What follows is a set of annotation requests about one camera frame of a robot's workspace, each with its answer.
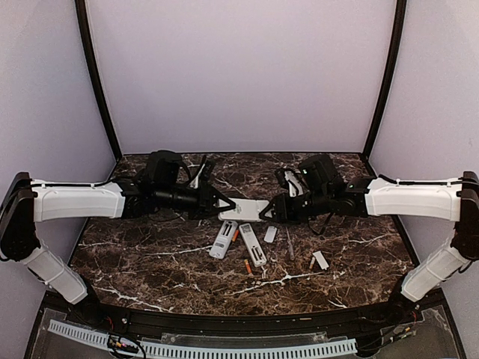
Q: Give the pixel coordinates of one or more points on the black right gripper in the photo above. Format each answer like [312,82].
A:
[284,210]

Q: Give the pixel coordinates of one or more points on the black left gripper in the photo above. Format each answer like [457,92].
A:
[206,195]

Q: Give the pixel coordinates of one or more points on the white remote with green buttons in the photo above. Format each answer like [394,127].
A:
[246,210]

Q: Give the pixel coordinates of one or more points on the white battery cover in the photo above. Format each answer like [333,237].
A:
[270,234]
[321,260]

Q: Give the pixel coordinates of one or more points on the white remote with battery compartment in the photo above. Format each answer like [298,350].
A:
[223,239]

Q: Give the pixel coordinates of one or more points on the orange AA battery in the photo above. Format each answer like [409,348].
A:
[235,235]

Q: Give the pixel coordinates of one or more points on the clear handled screwdriver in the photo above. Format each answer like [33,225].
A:
[290,246]

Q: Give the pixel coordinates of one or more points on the white remote with QR label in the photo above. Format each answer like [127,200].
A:
[257,255]

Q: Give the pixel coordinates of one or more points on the orange battery of QR remote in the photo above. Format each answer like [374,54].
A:
[248,267]

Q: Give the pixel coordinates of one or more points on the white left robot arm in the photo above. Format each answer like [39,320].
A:
[29,202]

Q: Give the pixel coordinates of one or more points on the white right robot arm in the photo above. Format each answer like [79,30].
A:
[454,200]

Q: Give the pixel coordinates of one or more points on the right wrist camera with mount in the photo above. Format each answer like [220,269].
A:
[315,174]

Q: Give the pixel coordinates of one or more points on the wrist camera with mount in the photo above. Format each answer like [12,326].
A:
[163,167]
[315,174]

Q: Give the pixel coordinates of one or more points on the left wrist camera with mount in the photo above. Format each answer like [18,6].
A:
[163,167]

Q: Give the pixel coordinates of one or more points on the black curved front rail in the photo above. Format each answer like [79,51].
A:
[152,324]

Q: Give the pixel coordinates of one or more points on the white slotted cable duct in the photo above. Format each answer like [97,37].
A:
[151,349]

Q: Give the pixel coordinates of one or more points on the black right rear frame post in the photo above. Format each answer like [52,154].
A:
[387,78]

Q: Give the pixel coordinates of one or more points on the black frame post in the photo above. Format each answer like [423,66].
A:
[387,78]
[94,75]

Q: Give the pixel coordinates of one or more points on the black left rear frame post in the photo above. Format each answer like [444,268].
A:
[94,75]

